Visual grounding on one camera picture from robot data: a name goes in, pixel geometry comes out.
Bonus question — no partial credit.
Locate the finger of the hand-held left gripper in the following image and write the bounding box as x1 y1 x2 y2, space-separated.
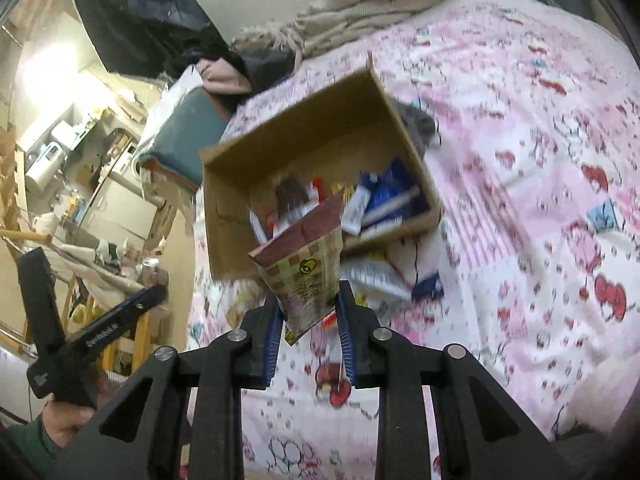
17 246 68 358
64 284 169 358

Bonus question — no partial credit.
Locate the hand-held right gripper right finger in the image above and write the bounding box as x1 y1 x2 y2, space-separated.
335 280 563 480

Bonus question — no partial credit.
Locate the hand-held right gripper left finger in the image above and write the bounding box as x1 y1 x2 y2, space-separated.
52 292 287 480

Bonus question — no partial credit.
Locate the beige checkered snack packet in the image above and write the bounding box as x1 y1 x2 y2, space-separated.
248 189 347 347

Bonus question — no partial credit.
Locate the dark blue white snack packet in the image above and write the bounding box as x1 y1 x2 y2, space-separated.
341 172 382 236

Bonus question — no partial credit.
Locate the brown cardboard box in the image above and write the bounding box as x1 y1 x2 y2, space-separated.
198 51 443 282

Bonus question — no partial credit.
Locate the person's left hand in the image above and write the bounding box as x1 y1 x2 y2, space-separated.
42 375 103 447

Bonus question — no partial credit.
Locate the wooden rack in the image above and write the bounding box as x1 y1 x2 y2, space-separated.
0 227 153 373

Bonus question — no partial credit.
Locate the white kitchen base cabinet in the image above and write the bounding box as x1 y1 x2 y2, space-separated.
80 177 163 247

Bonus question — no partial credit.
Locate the white water heater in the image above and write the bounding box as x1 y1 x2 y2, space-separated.
24 141 69 192

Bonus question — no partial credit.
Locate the white washing machine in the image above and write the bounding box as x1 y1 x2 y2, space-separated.
111 141 144 182

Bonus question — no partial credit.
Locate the white sheet on cushion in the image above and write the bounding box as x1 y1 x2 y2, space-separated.
145 64 207 133

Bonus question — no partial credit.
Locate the dark grey cloth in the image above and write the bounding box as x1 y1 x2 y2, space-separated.
389 99 437 157

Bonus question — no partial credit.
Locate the pink cloth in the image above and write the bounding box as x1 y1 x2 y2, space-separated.
194 56 252 97

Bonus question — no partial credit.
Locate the black hanging garment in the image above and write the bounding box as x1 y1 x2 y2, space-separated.
65 0 252 82

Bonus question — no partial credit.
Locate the crumpled beige duvet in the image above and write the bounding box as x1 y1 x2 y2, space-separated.
234 0 452 62

